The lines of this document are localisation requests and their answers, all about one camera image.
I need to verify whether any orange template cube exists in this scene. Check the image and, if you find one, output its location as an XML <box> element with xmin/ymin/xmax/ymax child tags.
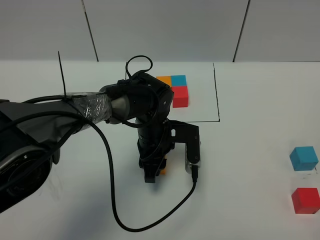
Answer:
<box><xmin>156</xmin><ymin>76</ymin><xmax>172</xmax><ymax>87</ymax></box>

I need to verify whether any black cable tie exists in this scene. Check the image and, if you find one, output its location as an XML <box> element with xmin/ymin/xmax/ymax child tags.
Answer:
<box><xmin>57</xmin><ymin>50</ymin><xmax>67</xmax><ymax>100</ymax></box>

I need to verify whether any black camera cable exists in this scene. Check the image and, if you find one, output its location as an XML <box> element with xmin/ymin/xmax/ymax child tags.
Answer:
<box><xmin>14</xmin><ymin>112</ymin><xmax>200</xmax><ymax>232</ymax></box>

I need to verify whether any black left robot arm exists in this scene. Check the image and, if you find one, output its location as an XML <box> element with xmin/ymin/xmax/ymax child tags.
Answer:
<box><xmin>0</xmin><ymin>70</ymin><xmax>174</xmax><ymax>212</ymax></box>

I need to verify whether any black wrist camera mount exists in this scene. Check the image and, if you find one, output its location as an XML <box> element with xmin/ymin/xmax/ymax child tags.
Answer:
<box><xmin>169</xmin><ymin>120</ymin><xmax>201</xmax><ymax>176</ymax></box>

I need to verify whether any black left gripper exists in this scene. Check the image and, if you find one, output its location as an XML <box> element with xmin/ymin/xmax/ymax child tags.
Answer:
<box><xmin>137</xmin><ymin>119</ymin><xmax>175</xmax><ymax>183</ymax></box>

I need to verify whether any red template cube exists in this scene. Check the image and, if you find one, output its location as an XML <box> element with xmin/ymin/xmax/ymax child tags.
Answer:
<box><xmin>171</xmin><ymin>86</ymin><xmax>189</xmax><ymax>108</ymax></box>

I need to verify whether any blue template cube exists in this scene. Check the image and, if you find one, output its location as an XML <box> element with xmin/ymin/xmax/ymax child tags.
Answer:
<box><xmin>170</xmin><ymin>75</ymin><xmax>187</xmax><ymax>87</ymax></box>

